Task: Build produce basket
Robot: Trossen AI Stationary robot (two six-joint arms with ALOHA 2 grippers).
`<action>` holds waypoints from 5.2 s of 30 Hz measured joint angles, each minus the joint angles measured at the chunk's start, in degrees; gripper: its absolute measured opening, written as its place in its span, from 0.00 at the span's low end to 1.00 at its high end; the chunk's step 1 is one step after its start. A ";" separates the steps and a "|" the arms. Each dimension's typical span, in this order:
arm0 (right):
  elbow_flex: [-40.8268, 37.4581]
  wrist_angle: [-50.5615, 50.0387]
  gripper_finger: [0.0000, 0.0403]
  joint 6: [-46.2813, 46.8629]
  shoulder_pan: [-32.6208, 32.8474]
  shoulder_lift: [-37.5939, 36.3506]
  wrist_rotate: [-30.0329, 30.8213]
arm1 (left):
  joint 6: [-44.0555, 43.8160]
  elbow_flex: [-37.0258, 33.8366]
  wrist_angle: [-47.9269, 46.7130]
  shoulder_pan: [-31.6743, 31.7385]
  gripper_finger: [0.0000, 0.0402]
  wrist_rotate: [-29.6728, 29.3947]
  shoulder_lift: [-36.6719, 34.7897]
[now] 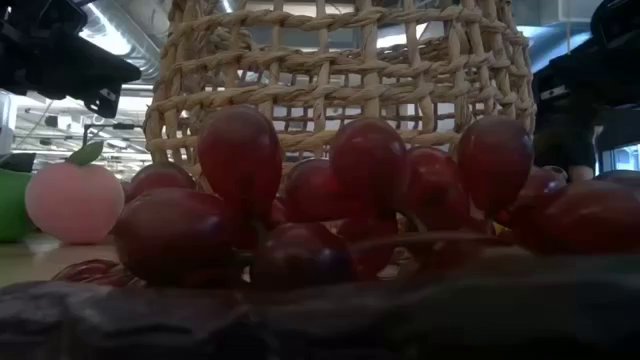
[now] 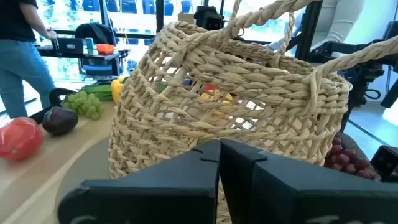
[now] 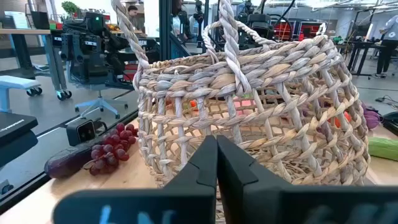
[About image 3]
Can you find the black office chair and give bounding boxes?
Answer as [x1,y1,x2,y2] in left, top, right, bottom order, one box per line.
[0,111,40,169]

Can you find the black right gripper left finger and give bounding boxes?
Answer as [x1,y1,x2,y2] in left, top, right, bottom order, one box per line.
[52,135,218,224]

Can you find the person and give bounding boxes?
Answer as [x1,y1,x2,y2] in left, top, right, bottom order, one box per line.
[170,0,194,43]
[126,5,147,38]
[372,14,398,79]

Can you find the white rolling bench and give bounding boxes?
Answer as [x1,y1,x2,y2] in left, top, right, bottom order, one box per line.
[0,75,44,113]

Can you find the green potted plant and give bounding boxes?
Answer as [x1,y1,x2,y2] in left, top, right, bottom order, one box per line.
[61,1,80,17]

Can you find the office chair white base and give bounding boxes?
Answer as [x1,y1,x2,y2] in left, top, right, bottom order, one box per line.
[68,51,130,121]

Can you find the red grape bunch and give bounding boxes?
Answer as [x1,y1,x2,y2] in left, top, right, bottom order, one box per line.
[83,123,139,177]

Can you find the woven straw basket rope handles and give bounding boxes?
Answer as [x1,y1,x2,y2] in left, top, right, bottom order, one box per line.
[110,0,373,224]

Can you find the purple eggplant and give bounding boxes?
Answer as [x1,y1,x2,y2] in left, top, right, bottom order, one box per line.
[44,136,108,180]

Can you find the green lettuce leaf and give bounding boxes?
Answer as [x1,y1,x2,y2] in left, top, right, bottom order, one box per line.
[368,136,398,162]

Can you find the black table clamp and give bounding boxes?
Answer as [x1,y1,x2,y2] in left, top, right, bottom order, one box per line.
[65,119,107,147]

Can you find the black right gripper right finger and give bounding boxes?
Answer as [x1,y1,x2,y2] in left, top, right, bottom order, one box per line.
[216,135,398,224]

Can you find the wooden top desk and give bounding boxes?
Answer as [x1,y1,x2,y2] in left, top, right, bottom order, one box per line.
[0,28,73,101]

